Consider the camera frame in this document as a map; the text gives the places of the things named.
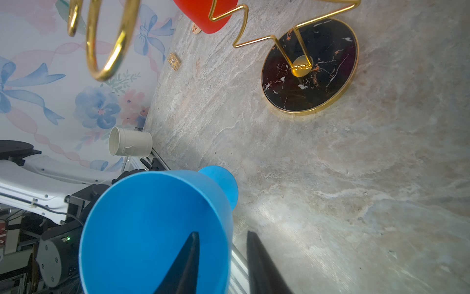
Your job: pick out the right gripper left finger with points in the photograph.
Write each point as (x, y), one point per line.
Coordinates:
(182, 277)

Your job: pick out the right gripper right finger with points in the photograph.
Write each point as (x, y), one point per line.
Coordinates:
(264, 277)

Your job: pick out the blue wine glass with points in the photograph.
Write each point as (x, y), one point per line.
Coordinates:
(137, 227)

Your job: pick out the red wine glass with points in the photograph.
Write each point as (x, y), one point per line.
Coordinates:
(198, 12)

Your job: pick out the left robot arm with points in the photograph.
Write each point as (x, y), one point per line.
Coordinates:
(63, 197)

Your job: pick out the white paper cup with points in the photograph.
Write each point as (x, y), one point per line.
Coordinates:
(125, 142)

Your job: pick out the square cracker piece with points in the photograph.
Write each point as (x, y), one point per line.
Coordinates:
(174, 61)

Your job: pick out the round cracker piece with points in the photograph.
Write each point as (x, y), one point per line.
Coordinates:
(195, 29)

